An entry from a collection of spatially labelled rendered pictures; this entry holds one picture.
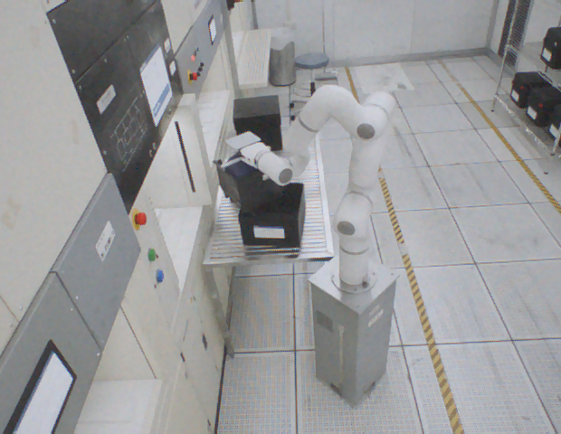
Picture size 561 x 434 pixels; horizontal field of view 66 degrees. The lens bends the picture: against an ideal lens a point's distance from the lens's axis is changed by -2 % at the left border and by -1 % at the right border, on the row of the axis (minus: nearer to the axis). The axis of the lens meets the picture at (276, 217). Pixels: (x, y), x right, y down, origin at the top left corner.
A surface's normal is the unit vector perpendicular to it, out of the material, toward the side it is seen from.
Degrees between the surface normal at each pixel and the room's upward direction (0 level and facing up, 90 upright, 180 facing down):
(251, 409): 0
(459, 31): 90
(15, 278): 90
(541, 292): 0
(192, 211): 0
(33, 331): 90
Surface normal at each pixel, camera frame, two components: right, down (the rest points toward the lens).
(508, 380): -0.09, -0.78
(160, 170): -0.01, 0.62
